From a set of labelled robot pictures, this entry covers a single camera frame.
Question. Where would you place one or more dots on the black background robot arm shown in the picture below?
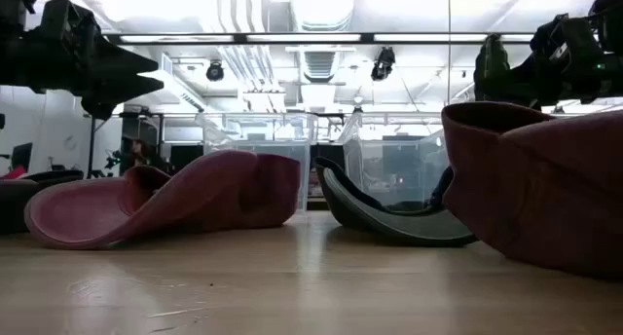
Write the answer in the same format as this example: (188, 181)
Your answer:
(114, 160)

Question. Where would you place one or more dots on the black cap grey underbrim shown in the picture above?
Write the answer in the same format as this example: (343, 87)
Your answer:
(389, 225)

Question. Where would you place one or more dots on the black background post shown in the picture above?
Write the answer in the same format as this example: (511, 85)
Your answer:
(91, 145)

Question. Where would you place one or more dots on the black monitor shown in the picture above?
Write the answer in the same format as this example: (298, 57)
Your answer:
(22, 156)

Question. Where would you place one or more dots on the maroon baseball cap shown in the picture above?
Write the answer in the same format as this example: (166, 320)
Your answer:
(535, 189)
(194, 194)

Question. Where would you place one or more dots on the red bar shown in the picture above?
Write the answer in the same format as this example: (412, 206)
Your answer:
(13, 173)

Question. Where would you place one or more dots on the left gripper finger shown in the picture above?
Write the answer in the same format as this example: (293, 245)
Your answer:
(121, 60)
(131, 87)

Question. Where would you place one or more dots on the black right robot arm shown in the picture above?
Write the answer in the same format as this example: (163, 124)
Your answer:
(611, 13)

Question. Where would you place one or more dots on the clear plastic bin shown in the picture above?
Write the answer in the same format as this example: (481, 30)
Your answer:
(389, 169)
(304, 179)

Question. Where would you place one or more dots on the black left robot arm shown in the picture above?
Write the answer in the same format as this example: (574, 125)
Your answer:
(14, 57)

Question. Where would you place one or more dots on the ceiling vent grille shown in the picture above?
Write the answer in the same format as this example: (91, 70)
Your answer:
(318, 64)

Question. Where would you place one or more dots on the black ceiling spotlight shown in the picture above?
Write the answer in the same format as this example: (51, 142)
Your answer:
(214, 71)
(383, 63)

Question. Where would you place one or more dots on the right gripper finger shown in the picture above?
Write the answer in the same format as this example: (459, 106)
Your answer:
(535, 95)
(535, 72)

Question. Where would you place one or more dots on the round ceiling air duct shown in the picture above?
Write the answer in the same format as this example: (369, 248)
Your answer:
(321, 9)

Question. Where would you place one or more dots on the person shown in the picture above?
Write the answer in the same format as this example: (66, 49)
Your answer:
(141, 155)

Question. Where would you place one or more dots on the thin vertical pole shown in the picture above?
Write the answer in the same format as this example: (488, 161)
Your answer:
(448, 13)

